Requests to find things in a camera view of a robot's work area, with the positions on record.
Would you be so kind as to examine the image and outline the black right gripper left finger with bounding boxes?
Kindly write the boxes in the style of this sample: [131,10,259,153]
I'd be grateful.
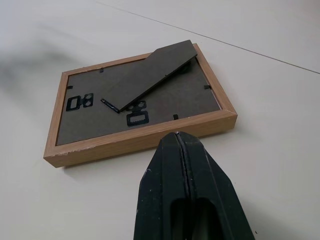
[132,131,191,240]

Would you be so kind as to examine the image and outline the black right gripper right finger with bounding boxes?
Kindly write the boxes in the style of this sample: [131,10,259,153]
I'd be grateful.
[176,131,256,240]

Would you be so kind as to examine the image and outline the wooden picture frame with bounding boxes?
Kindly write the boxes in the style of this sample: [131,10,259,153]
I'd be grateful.
[42,39,238,169]

